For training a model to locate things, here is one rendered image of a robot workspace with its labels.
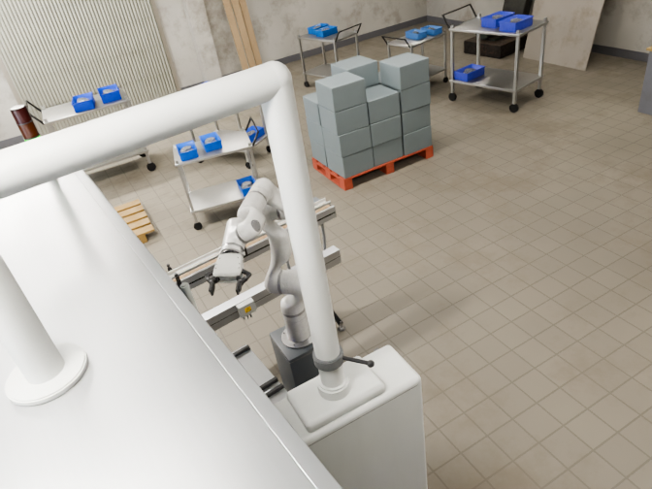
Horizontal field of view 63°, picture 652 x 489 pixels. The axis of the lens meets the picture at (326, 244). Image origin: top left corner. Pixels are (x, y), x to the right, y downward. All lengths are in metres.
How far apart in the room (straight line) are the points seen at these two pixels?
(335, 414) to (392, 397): 0.19
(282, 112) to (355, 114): 4.52
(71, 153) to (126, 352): 0.41
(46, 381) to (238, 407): 0.38
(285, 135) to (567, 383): 2.99
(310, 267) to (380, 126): 4.61
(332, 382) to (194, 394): 0.63
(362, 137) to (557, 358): 3.03
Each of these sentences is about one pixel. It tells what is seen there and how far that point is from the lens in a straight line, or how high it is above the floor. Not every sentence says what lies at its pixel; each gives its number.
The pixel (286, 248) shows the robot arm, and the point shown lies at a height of 1.43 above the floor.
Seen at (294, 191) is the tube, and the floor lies 2.26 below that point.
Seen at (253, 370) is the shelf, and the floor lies 0.88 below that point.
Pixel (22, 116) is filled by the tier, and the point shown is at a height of 2.32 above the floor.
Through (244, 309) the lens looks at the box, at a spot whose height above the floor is 0.51.
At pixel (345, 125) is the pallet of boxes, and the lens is 5.57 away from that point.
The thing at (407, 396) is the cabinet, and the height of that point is 1.50.
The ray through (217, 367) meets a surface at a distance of 1.02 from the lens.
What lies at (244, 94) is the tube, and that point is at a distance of 1.03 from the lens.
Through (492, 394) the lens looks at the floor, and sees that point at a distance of 3.65.
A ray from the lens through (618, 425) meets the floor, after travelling 3.65.
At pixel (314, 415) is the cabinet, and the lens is 1.56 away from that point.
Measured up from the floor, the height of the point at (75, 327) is 2.10.
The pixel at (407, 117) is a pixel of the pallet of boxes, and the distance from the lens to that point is 5.99.
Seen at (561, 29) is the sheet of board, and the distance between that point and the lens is 9.23.
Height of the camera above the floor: 2.80
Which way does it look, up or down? 34 degrees down
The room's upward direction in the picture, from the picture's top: 10 degrees counter-clockwise
